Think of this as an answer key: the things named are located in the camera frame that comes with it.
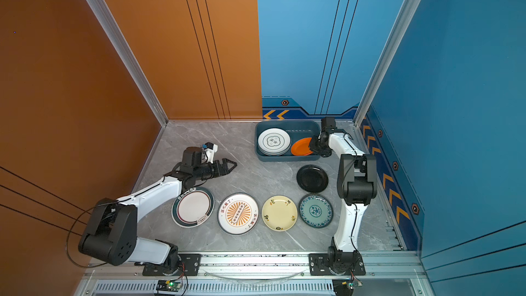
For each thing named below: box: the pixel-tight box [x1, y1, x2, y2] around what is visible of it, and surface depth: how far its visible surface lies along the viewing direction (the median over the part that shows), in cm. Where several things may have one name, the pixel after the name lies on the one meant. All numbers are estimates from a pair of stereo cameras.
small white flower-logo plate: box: [257, 128, 292, 157], surface depth 108 cm
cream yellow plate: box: [261, 194, 298, 233], surface depth 87 cm
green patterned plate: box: [298, 193, 334, 229], surface depth 88 cm
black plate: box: [296, 164, 329, 194], surface depth 96 cm
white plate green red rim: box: [171, 186, 216, 229], surface depth 87 cm
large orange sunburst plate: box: [217, 191, 260, 236], surface depth 87 cm
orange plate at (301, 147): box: [290, 137, 314, 157], surface depth 108 cm
